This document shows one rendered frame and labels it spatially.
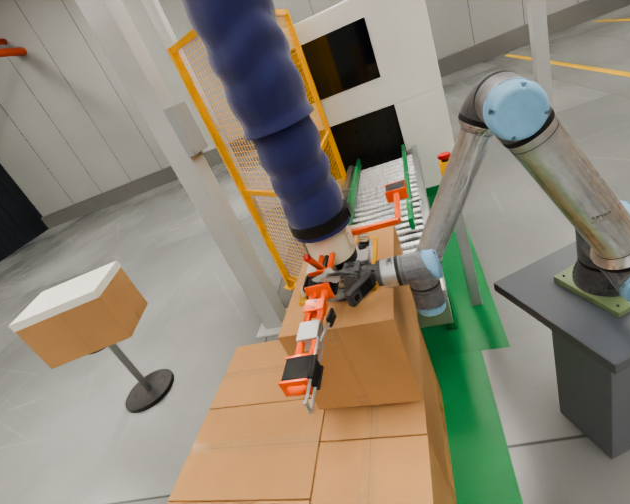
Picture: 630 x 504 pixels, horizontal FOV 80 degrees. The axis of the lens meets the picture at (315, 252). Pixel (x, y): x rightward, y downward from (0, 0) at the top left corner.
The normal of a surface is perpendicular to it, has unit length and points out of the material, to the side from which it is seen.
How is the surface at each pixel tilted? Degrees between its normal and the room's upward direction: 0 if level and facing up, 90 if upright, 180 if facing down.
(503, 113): 86
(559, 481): 0
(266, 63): 76
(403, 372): 91
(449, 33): 90
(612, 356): 0
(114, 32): 90
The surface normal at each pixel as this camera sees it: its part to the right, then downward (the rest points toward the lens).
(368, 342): -0.17, 0.55
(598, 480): -0.36, -0.82
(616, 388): 0.25, 0.38
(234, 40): -0.26, 0.30
